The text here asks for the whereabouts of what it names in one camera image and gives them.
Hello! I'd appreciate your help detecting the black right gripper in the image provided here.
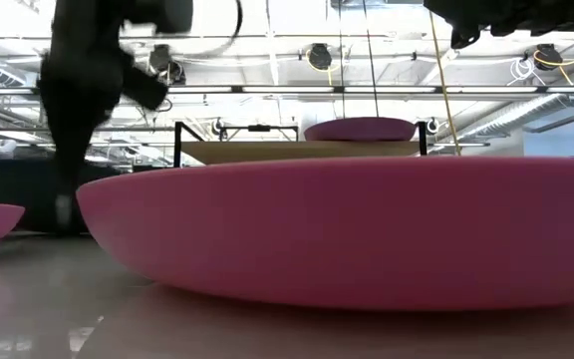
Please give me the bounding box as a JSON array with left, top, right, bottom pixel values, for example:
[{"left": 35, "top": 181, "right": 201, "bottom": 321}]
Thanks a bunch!
[{"left": 424, "top": 0, "right": 560, "bottom": 51}]

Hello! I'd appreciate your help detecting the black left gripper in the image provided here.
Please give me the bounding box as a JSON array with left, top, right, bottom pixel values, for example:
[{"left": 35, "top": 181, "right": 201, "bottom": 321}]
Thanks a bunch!
[{"left": 37, "top": 49, "right": 125, "bottom": 234}]

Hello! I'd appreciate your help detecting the purple plate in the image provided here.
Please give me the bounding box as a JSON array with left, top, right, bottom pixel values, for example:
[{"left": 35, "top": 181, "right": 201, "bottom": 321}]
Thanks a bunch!
[{"left": 303, "top": 116, "right": 418, "bottom": 143}]

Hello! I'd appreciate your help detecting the yellow hanging cable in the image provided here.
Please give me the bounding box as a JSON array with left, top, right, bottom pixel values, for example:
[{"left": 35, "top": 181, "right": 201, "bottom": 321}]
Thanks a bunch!
[{"left": 427, "top": 8, "right": 463, "bottom": 157}]

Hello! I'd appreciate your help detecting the white coiled cable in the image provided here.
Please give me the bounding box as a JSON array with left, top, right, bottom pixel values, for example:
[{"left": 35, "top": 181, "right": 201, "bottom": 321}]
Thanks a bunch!
[{"left": 509, "top": 57, "right": 535, "bottom": 87}]

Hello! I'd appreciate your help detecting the black ceiling cord reel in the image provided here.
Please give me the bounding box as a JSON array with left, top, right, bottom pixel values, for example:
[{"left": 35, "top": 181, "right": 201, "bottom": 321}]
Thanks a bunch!
[
  {"left": 146, "top": 43, "right": 188, "bottom": 86},
  {"left": 532, "top": 43, "right": 565, "bottom": 72},
  {"left": 305, "top": 42, "right": 336, "bottom": 72}
]

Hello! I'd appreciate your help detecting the black hanging cable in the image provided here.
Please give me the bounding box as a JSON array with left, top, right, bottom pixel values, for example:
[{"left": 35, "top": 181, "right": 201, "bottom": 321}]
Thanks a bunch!
[{"left": 362, "top": 0, "right": 381, "bottom": 119}]

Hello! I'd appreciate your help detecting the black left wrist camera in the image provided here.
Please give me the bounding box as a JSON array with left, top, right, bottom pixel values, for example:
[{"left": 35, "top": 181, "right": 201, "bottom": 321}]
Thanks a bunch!
[{"left": 117, "top": 49, "right": 171, "bottom": 112}]

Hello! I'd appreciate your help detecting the wooden shelf with black frame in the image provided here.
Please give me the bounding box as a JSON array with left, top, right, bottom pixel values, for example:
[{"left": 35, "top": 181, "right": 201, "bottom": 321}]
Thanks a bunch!
[{"left": 172, "top": 120, "right": 429, "bottom": 169}]

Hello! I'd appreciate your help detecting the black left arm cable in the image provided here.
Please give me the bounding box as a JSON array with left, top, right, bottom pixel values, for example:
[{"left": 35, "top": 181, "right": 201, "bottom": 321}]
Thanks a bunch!
[{"left": 186, "top": 0, "right": 244, "bottom": 57}]

